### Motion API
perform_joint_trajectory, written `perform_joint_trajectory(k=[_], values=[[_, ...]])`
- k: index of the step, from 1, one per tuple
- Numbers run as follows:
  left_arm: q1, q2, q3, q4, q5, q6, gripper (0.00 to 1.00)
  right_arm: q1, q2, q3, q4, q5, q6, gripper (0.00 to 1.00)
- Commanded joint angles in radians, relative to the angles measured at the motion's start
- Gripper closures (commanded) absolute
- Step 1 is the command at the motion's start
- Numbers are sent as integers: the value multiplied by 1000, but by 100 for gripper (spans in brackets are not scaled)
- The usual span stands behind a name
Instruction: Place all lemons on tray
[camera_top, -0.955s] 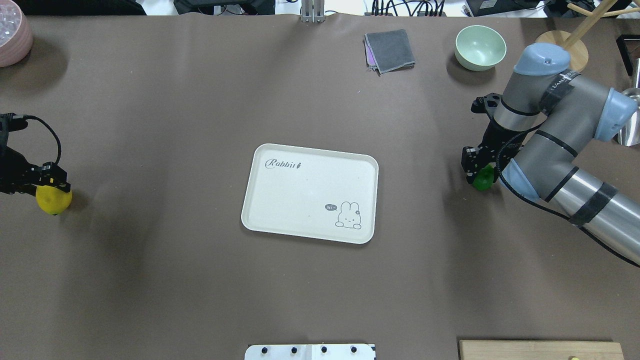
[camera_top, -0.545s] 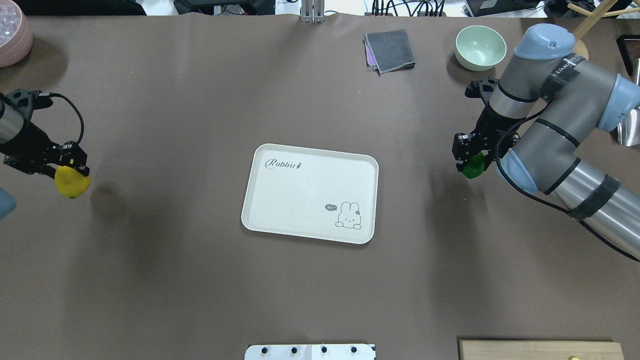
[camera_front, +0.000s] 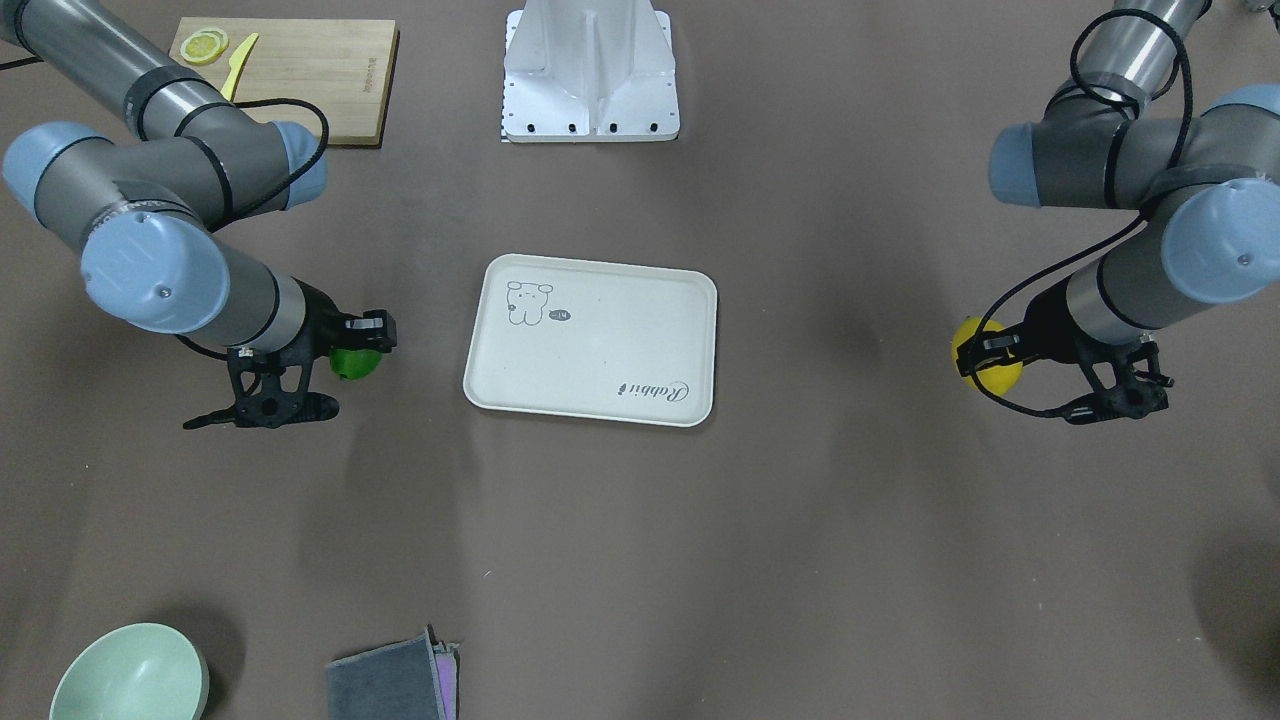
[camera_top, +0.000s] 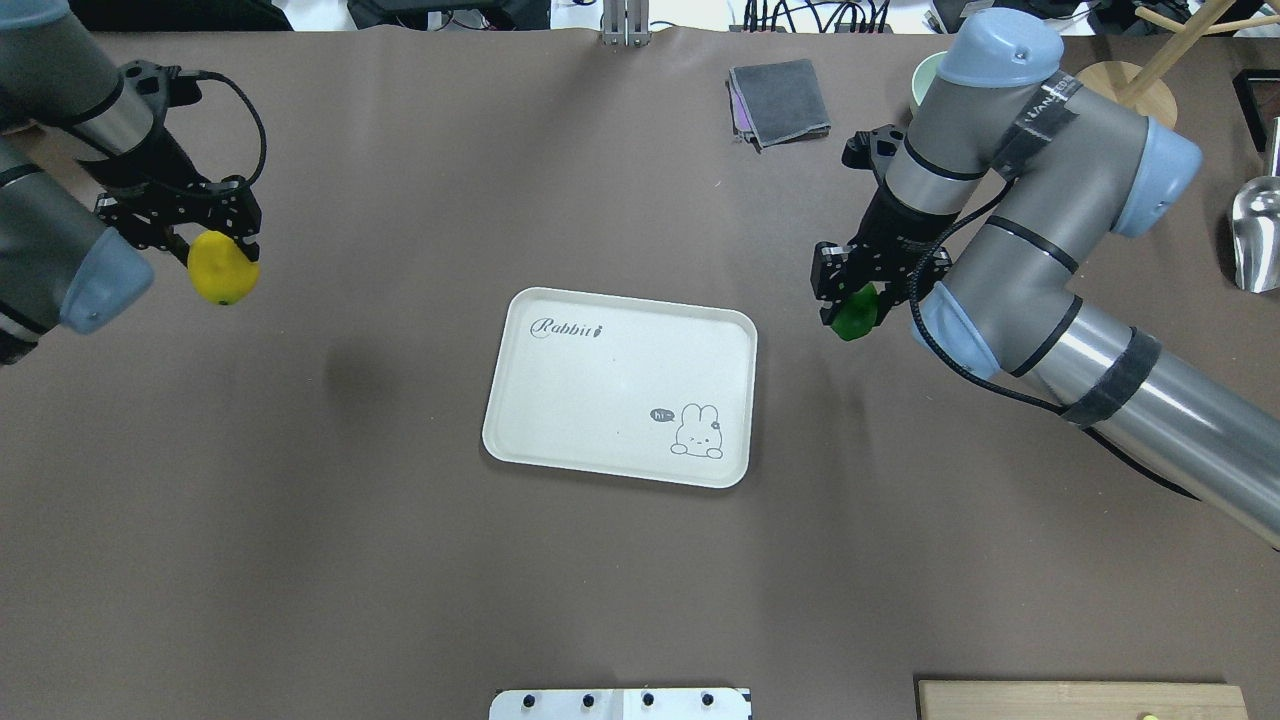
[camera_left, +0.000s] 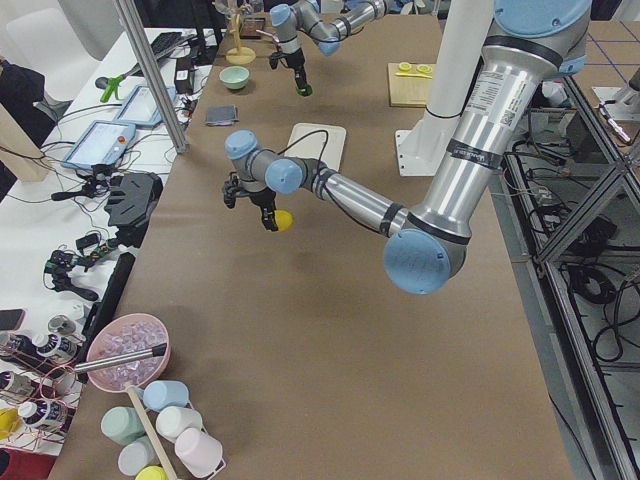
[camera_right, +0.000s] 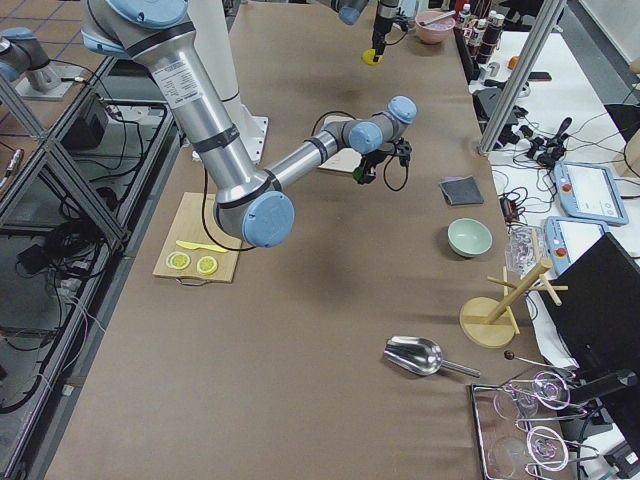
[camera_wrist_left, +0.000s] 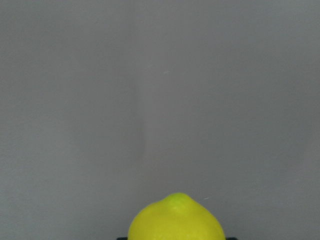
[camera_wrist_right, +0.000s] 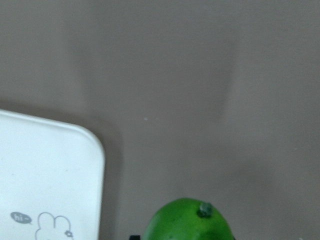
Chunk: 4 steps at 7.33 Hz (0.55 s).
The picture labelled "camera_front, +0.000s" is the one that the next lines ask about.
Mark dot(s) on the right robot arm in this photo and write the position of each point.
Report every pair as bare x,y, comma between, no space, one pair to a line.
142,216

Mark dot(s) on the yellow lemon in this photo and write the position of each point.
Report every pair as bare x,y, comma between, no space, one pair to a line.
992,366

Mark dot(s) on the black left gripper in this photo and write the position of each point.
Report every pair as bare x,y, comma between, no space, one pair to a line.
1047,334

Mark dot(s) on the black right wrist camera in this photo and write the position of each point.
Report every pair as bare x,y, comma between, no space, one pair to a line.
270,391

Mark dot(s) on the grey folded cloth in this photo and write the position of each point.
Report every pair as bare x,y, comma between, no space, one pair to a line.
413,679

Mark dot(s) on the yellow plastic knife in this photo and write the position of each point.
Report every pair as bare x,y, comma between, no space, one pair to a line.
236,63

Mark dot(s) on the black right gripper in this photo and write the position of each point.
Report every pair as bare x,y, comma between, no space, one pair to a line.
319,318

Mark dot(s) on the pale green bowl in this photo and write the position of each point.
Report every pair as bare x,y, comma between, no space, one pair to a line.
138,671

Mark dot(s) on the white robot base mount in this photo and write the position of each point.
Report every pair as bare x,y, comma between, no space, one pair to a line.
589,71

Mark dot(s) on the wooden cutting board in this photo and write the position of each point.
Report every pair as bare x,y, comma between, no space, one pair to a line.
345,67

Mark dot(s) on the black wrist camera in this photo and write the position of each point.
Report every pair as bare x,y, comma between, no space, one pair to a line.
270,391
1126,382

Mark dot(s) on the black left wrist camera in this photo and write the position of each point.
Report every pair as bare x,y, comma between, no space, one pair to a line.
1126,382

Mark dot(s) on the lemon slice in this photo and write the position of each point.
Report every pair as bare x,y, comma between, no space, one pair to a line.
204,46

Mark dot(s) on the white rabbit tray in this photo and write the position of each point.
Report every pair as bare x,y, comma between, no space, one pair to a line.
606,341

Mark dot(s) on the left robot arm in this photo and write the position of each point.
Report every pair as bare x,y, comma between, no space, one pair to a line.
1203,188

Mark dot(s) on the green lime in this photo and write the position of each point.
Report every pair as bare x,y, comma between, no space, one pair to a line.
354,364

